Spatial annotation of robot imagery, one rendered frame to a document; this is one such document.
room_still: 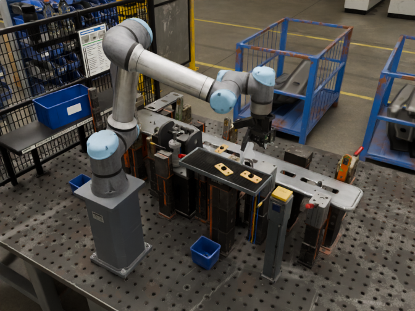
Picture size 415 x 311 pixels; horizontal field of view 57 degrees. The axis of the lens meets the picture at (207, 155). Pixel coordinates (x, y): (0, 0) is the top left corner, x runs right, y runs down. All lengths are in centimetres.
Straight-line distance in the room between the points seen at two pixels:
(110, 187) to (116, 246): 28
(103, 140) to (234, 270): 81
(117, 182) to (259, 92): 65
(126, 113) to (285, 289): 98
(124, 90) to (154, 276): 82
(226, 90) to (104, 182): 63
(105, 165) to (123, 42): 48
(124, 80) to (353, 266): 128
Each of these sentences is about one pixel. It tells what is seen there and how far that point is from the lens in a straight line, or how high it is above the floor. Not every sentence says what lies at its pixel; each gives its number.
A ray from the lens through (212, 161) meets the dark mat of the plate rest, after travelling 162.
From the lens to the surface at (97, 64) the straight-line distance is 260.
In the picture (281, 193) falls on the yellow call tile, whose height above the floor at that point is 116.
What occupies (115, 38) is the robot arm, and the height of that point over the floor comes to 171.
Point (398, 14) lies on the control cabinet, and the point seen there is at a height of 8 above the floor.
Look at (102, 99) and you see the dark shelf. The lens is 254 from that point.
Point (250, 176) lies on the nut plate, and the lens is 153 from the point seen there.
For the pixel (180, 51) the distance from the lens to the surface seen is 551.
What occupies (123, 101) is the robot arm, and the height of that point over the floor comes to 144.
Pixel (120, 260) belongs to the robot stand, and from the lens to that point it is 177.
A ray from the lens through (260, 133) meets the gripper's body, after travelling 137.
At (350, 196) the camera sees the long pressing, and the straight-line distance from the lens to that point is 180.
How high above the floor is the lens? 207
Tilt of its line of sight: 33 degrees down
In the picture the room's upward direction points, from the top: straight up
